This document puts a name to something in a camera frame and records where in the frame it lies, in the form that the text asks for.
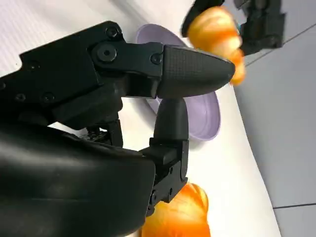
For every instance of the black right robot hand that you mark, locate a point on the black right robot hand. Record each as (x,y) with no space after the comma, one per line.
(61,172)

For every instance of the lilac plate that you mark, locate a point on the lilac plate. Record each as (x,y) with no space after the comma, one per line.
(205,116)

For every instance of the orange and white bread roll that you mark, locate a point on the orange and white bread roll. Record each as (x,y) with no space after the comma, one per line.
(214,29)
(182,217)

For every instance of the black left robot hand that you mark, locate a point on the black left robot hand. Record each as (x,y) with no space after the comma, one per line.
(264,24)

